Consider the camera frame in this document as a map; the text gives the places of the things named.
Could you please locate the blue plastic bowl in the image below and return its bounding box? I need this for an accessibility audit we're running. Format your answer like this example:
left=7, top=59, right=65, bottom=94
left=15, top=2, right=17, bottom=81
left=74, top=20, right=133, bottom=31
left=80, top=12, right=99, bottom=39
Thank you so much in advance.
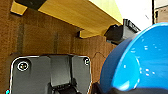
left=99, top=22, right=168, bottom=94

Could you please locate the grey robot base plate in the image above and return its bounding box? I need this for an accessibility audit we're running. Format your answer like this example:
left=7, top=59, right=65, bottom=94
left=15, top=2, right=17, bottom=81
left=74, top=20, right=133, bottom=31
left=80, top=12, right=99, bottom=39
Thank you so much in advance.
left=7, top=53, right=93, bottom=94

